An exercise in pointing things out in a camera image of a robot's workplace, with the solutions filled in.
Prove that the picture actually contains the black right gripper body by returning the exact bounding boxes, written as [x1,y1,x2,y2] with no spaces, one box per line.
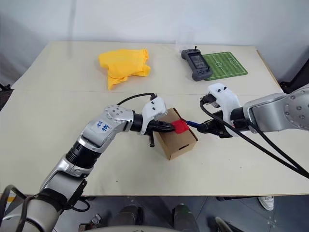
[209,117,234,139]

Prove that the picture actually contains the grey handheld remote controller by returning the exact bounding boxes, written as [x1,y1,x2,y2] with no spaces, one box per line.
[181,44,214,82]

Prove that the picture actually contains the dark rounded shape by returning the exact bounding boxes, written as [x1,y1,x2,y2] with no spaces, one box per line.
[115,204,145,228]
[172,203,197,228]

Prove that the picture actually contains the yellow cloth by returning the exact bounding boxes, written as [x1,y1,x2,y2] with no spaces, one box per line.
[98,48,152,91]

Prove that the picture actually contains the black chair frame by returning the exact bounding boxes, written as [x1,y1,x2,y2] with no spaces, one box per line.
[279,76,309,94]

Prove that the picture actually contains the blue pen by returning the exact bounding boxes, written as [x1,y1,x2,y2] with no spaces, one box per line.
[186,119,202,129]

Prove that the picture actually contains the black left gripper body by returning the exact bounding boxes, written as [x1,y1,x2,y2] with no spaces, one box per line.
[144,120,162,148]

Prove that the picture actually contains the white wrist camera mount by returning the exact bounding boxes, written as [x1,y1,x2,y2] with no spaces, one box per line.
[137,96,168,136]
[205,83,245,138]

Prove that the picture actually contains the clear plastic container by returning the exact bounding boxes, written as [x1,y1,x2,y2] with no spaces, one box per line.
[174,26,195,53]

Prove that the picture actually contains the brown cardboard box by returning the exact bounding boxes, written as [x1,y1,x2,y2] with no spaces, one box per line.
[153,107,199,161]

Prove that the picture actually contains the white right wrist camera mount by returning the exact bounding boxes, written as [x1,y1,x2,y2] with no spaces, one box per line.
[205,83,245,138]

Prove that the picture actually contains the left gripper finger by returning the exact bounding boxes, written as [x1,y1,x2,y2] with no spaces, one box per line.
[154,126,175,133]
[156,120,175,128]

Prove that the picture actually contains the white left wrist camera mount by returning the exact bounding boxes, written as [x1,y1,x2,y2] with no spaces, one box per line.
[137,96,168,136]

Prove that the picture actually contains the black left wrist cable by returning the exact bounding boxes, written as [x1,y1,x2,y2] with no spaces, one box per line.
[116,92,158,106]

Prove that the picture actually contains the thick black torso cable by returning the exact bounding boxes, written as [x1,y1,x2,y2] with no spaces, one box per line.
[0,184,90,225]

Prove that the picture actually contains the white sneaker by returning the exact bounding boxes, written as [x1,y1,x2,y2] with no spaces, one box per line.
[257,196,276,212]

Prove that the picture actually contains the green football field mat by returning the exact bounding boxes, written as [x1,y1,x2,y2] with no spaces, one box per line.
[201,51,249,81]

